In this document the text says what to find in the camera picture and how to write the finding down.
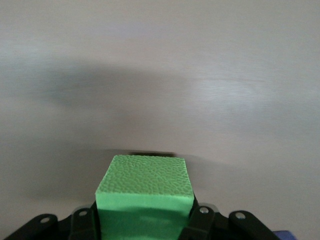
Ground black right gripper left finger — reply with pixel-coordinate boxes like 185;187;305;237
3;199;102;240

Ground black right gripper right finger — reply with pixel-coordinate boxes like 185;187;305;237
178;197;276;240

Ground green foam block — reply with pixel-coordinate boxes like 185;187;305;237
94;154;195;240

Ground purple foam block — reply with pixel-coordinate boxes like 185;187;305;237
271;229;298;240

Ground brown paper table cover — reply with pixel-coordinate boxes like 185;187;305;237
0;0;320;240

